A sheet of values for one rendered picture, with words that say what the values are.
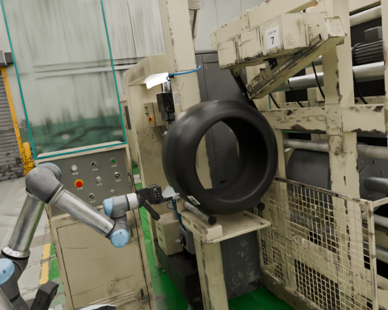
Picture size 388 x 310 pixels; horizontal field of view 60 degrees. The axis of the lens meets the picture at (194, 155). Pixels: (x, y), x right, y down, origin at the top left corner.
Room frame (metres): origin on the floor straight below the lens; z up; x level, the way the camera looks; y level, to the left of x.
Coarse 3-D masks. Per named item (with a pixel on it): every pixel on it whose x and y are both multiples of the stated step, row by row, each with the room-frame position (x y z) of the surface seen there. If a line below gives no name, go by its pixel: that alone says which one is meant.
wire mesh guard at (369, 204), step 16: (320, 192) 1.49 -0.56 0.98; (336, 192) 1.42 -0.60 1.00; (288, 208) 1.74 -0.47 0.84; (368, 208) 1.25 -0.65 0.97; (304, 224) 1.63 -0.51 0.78; (320, 224) 1.52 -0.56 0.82; (352, 224) 1.34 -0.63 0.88; (368, 224) 1.25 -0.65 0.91; (272, 240) 1.93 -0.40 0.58; (288, 240) 1.77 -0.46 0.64; (320, 240) 1.53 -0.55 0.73; (272, 256) 1.94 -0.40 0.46; (336, 256) 1.44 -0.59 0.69; (368, 256) 1.27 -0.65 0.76; (288, 272) 1.80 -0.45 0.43; (320, 272) 1.55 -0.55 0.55; (288, 288) 1.81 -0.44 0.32; (320, 288) 1.56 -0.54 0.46; (368, 288) 1.28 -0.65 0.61
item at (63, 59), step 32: (0, 0) 1.95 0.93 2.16; (32, 0) 2.01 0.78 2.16; (64, 0) 2.07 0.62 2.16; (96, 0) 2.14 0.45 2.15; (32, 32) 2.00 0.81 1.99; (64, 32) 2.06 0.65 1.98; (96, 32) 2.12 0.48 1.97; (32, 64) 1.99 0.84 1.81; (64, 64) 2.05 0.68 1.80; (96, 64) 2.11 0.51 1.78; (32, 96) 1.97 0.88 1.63; (64, 96) 2.03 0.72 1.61; (96, 96) 2.10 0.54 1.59; (32, 128) 1.96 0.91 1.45; (64, 128) 2.02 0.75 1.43; (96, 128) 2.09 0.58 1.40
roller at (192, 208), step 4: (184, 204) 1.85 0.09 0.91; (188, 204) 1.80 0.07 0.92; (188, 208) 1.79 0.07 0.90; (192, 208) 1.74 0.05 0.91; (196, 212) 1.68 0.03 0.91; (200, 212) 1.64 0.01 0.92; (204, 212) 1.62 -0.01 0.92; (200, 216) 1.63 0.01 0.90; (204, 216) 1.59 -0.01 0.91; (208, 216) 1.56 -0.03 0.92; (212, 216) 1.55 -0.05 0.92; (204, 220) 1.59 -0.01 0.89; (208, 220) 1.54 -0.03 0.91; (212, 220) 1.55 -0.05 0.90; (216, 220) 1.56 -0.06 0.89; (212, 224) 1.54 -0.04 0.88
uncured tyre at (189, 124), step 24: (192, 120) 1.54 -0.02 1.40; (216, 120) 1.54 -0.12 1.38; (240, 120) 1.88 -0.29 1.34; (264, 120) 1.65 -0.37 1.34; (168, 144) 1.61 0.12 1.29; (192, 144) 1.50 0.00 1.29; (240, 144) 1.90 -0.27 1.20; (264, 144) 1.80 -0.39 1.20; (168, 168) 1.59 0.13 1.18; (192, 168) 1.49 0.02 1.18; (240, 168) 1.89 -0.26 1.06; (264, 168) 1.78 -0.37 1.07; (192, 192) 1.50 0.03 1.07; (216, 192) 1.83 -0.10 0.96; (240, 192) 1.82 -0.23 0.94; (264, 192) 1.63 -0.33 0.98
